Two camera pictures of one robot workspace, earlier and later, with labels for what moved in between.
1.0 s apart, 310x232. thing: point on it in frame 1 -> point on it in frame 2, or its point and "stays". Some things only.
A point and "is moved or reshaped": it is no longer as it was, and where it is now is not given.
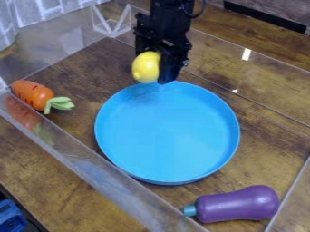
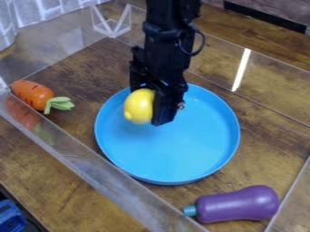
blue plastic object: x=12 y=219 stays
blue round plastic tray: x=167 y=133 stays
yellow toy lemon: x=146 y=66 is moved or reshaped
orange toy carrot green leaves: x=41 y=97 stays
